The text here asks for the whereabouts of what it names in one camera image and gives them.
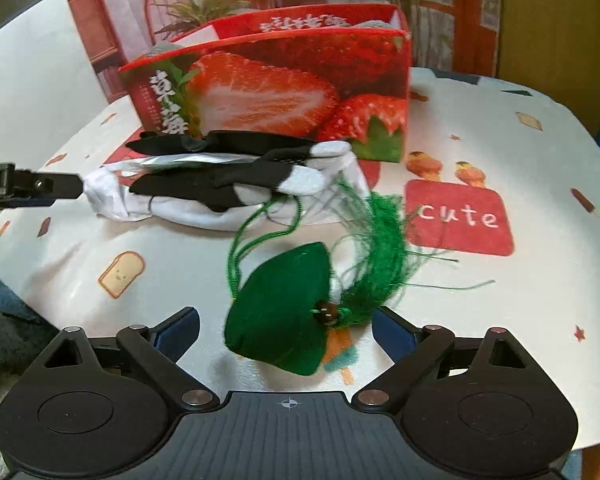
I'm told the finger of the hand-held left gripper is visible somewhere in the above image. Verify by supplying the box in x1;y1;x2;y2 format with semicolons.
11;171;85;207

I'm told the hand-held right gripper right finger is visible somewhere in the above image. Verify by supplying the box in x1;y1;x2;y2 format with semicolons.
352;306;551;410

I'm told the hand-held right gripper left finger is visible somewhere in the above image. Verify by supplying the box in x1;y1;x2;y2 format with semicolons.
25;306;221;411

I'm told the white cloth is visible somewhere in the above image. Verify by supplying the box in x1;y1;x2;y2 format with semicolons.
82;140;378;233

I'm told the green sachet with tassel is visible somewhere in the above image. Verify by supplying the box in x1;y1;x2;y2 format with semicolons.
224;180;496;377

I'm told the black knit glove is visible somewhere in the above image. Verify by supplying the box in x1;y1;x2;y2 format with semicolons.
129;147;316;213
125;130;313;157

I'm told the red strawberry print box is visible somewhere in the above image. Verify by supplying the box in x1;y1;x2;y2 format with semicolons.
119;4;413;163

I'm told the grey soft cloth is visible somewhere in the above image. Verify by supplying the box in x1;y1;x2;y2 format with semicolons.
145;41;183;58
352;16;400;31

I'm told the silver foil packet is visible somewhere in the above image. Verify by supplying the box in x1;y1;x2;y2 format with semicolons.
112;152;253;178

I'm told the grey fluffy blanket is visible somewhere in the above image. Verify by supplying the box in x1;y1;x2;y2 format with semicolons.
0;265;63;480

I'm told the printed tablecloth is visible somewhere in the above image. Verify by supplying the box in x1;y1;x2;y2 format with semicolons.
0;65;600;461

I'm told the yellow wooden panel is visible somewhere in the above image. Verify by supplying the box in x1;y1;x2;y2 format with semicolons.
497;0;600;131

